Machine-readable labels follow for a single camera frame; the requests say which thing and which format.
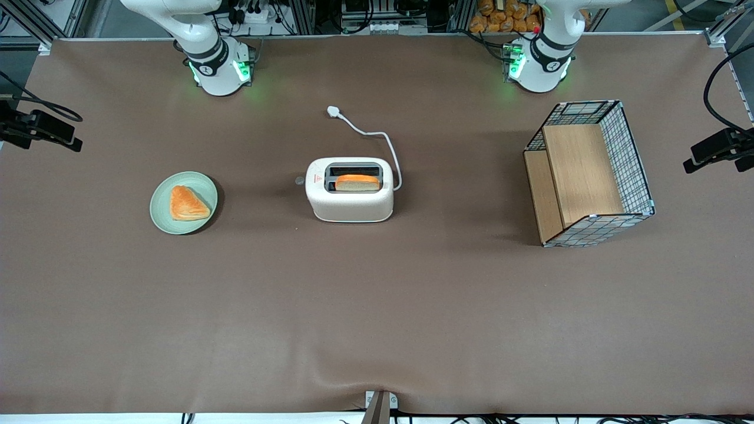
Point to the white power strip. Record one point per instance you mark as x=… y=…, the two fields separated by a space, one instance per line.
x=259 y=16

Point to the toast slice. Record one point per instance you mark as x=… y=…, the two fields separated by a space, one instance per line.
x=357 y=184

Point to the pale green round plate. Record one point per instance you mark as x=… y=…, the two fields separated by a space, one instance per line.
x=200 y=184

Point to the bag of orange bread rolls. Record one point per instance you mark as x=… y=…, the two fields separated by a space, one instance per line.
x=500 y=17

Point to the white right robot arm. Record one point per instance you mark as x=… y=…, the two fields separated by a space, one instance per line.
x=218 y=76

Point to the triangular golden pastry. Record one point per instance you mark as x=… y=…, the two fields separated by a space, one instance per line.
x=185 y=203

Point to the silver aluminium frame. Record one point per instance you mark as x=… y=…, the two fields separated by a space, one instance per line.
x=724 y=23
x=41 y=26

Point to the white two-slot toaster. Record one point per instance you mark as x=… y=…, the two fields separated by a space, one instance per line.
x=353 y=209

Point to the light wooden shelf box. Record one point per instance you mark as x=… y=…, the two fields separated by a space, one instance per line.
x=583 y=171

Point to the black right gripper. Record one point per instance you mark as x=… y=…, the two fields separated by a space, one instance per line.
x=13 y=127

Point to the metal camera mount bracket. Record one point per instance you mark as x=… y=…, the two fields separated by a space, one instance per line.
x=393 y=401

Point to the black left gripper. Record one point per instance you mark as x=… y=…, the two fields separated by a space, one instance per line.
x=743 y=143

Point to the aluminium frame post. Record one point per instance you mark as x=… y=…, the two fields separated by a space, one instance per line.
x=301 y=15
x=461 y=15

